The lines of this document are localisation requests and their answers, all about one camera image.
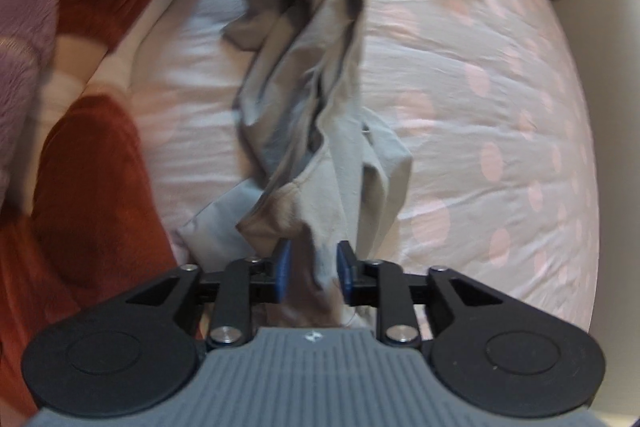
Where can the red fleece pants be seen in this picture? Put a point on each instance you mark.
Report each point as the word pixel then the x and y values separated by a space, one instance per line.
pixel 90 187

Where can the grey-blue shirt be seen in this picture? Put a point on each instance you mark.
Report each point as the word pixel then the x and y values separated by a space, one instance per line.
pixel 300 82

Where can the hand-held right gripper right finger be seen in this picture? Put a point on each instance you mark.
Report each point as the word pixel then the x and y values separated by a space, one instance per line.
pixel 345 269

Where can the polka dot bed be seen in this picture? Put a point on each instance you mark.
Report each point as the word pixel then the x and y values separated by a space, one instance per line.
pixel 475 57

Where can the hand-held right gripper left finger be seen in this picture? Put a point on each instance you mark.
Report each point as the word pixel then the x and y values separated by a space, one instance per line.
pixel 281 269

